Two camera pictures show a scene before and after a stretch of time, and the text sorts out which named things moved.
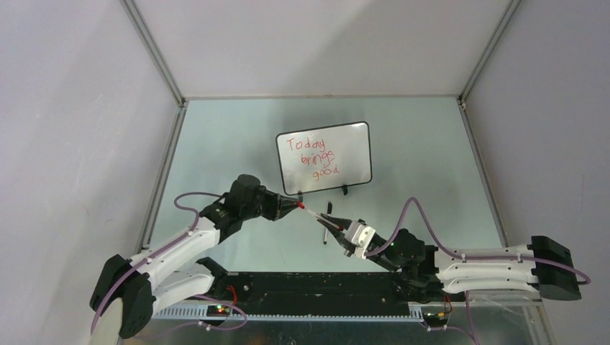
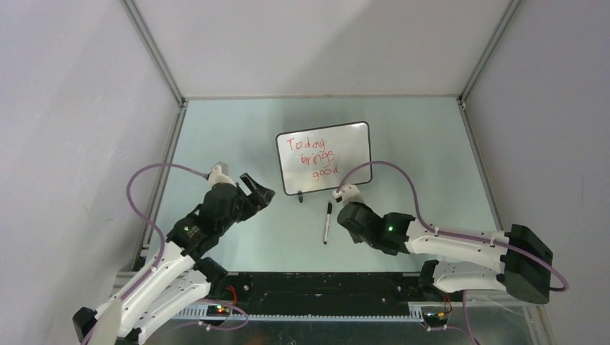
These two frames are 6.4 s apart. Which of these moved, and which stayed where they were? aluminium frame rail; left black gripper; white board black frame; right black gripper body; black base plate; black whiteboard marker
Moved: left black gripper; right black gripper body
Stayed: black base plate; black whiteboard marker; aluminium frame rail; white board black frame
